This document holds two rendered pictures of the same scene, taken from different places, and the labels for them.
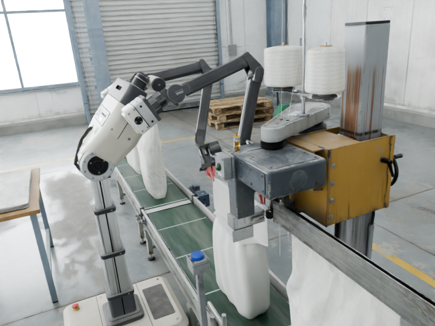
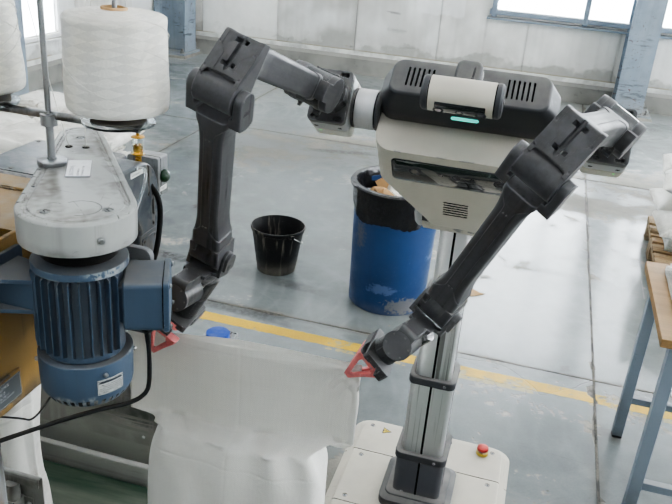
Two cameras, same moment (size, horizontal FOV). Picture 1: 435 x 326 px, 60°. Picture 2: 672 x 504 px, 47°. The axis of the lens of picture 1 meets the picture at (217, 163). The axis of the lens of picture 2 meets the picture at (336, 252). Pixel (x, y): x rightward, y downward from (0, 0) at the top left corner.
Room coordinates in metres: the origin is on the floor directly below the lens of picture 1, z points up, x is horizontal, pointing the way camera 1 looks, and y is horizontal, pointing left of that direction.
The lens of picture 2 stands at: (2.65, -1.06, 1.86)
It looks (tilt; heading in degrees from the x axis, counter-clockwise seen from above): 24 degrees down; 127
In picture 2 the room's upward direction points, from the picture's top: 5 degrees clockwise
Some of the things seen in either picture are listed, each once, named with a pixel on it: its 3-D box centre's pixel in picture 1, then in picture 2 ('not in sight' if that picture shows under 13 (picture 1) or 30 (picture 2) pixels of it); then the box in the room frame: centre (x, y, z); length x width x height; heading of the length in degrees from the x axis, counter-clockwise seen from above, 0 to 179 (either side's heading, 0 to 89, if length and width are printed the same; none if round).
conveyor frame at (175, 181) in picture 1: (138, 171); not in sight; (3.90, 0.88, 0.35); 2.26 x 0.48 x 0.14; 23
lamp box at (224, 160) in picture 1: (224, 165); (147, 172); (1.32, -0.03, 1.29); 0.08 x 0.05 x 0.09; 23
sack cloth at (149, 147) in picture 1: (150, 154); not in sight; (3.26, 0.60, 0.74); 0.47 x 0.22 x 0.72; 21
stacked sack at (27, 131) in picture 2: not in sight; (36, 139); (-1.17, 1.16, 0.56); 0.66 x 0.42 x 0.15; 113
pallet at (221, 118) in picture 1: (237, 110); not in sight; (7.40, -0.47, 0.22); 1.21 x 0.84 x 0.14; 113
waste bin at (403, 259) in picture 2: not in sight; (392, 241); (0.68, 1.99, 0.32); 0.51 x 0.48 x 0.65; 113
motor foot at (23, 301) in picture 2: not in sight; (21, 286); (1.61, -0.50, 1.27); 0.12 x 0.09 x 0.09; 113
